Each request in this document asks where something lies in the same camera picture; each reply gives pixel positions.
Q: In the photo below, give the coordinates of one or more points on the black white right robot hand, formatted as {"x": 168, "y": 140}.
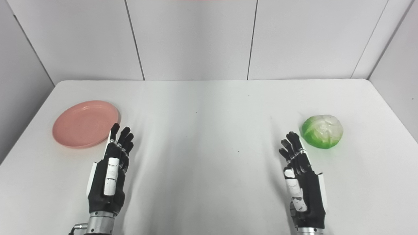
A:
{"x": 312, "y": 195}

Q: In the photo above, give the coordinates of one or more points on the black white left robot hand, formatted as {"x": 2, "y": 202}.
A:
{"x": 103, "y": 191}

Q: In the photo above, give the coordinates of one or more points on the green white cabbage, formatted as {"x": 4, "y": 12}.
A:
{"x": 322, "y": 131}

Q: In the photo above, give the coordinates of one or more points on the pink round plate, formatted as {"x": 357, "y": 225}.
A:
{"x": 85, "y": 124}

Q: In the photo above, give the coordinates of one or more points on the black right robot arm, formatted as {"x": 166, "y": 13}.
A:
{"x": 310, "y": 231}

